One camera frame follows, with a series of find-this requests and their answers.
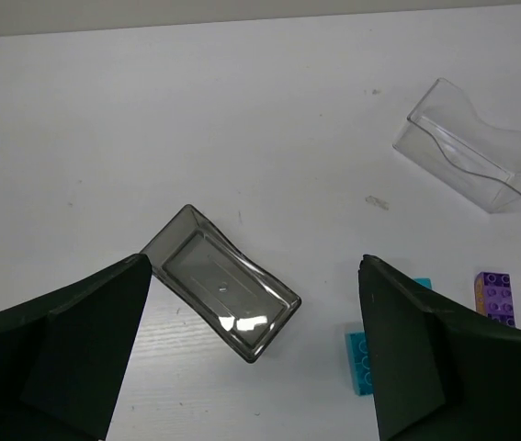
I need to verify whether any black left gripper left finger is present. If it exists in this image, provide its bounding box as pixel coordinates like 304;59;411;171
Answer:
0;254;151;440

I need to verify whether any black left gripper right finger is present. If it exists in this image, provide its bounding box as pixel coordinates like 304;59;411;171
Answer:
358;255;521;440

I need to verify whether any teal lego brick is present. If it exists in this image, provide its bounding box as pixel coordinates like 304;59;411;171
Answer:
345;332;373;396
414;277;433;289

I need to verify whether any purple rectangular lego brick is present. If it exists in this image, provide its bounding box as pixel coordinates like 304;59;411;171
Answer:
474;272;515;328

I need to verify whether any smoky grey plastic container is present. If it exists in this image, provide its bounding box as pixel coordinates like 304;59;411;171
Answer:
142;204;301;364

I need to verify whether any clear plastic container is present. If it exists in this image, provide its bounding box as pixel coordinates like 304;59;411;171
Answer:
393;78;521;213

